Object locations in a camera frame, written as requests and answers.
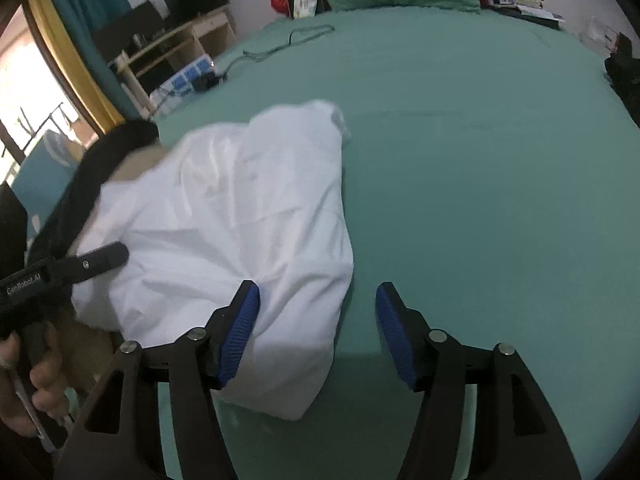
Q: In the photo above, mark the black bag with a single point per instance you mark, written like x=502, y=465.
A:
x=625, y=75

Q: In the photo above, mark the white and blue power strip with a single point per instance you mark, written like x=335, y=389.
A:
x=187, y=77

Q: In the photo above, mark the bed with green sheet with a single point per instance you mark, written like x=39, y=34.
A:
x=475, y=185

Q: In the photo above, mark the light wooden desk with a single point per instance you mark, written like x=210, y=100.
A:
x=210, y=22

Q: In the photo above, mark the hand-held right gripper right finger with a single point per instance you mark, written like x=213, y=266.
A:
x=397, y=335

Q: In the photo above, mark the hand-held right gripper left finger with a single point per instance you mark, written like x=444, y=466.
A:
x=240, y=335

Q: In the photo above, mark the white fan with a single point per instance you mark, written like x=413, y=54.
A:
x=59, y=147

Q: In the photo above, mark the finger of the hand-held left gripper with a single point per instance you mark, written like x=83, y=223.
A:
x=100, y=260

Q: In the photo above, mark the black cloth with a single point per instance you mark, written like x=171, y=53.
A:
x=85, y=180

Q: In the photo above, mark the window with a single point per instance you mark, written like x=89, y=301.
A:
x=30, y=85

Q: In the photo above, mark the black monitor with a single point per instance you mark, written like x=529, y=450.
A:
x=130, y=25

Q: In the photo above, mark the person's left hand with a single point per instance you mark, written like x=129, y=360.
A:
x=47, y=385

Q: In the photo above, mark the white large garment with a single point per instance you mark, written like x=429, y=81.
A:
x=240, y=220

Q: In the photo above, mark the black power adapter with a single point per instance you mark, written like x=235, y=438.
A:
x=207, y=82

